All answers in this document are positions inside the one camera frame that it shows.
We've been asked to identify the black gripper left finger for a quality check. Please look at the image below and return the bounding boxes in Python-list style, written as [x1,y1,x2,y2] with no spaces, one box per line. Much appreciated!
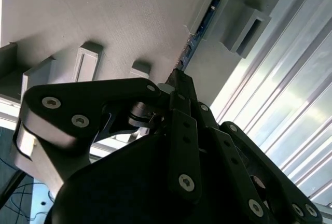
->
[11,69,203,201]

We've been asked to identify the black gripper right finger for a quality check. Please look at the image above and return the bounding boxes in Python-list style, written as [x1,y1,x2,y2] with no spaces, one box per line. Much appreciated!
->
[183,71,322,224]

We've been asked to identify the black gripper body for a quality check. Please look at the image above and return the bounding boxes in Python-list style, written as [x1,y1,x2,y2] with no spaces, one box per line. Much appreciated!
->
[45,130,250,224]

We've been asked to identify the blue-green RAM stick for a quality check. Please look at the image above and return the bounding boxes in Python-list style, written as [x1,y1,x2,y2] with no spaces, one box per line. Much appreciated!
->
[177,0,224,71]

